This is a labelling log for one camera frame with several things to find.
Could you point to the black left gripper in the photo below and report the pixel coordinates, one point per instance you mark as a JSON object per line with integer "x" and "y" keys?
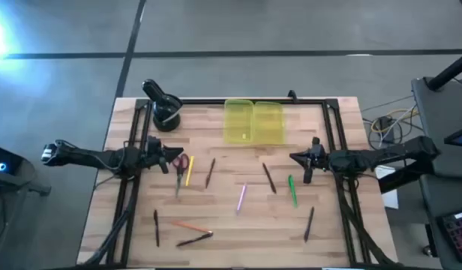
{"x": 156, "y": 157}

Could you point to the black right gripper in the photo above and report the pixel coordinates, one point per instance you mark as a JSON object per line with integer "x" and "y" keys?
{"x": 318, "y": 159}

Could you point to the yellow highlighter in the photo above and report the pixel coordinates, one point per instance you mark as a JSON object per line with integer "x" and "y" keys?
{"x": 189, "y": 170}

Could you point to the green highlighter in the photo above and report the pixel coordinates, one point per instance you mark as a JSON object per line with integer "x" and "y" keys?
{"x": 293, "y": 191}

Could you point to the purple pen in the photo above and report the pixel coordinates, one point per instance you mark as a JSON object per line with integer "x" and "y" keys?
{"x": 241, "y": 198}

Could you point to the orange pencil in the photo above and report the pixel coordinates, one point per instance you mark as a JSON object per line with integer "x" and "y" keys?
{"x": 189, "y": 226}

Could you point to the black scale pen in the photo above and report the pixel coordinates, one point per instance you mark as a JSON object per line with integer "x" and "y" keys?
{"x": 193, "y": 240}

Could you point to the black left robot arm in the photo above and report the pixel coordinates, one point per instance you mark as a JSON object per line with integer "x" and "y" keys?
{"x": 84, "y": 157}

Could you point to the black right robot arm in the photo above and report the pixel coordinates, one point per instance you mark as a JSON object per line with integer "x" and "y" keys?
{"x": 384, "y": 155}

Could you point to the yellow translucent supply box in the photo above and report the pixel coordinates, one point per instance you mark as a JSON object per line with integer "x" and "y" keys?
{"x": 253, "y": 123}

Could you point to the black clamp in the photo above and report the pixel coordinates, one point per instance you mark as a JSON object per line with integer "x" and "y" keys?
{"x": 292, "y": 95}

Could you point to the black power adapter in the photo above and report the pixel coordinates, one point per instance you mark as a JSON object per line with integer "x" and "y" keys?
{"x": 385, "y": 129}

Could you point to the white paper sheet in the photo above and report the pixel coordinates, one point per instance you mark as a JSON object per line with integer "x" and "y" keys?
{"x": 388, "y": 187}

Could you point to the black desk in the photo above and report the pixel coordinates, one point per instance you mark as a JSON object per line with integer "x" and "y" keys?
{"x": 429, "y": 195}
{"x": 441, "y": 123}

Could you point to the black side stand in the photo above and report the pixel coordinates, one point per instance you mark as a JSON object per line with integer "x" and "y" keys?
{"x": 36, "y": 187}

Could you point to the blue monitor screen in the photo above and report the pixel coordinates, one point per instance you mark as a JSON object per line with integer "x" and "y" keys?
{"x": 461, "y": 139}

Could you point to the black device blue light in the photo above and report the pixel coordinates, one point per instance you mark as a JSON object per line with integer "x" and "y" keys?
{"x": 2, "y": 161}

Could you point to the black pole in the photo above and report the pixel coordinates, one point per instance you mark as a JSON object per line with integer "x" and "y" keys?
{"x": 450, "y": 71}

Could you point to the backlit keyboard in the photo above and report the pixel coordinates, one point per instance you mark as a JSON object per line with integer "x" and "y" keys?
{"x": 458, "y": 234}

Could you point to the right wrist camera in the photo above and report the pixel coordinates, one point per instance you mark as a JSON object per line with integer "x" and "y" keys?
{"x": 315, "y": 143}

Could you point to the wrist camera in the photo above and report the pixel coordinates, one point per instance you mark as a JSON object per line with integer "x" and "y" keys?
{"x": 315, "y": 143}
{"x": 153, "y": 141}

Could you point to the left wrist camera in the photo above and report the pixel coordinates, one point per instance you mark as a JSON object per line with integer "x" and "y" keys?
{"x": 153, "y": 141}

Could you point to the black aluminium table frame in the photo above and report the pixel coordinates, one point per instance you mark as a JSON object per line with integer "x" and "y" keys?
{"x": 201, "y": 101}

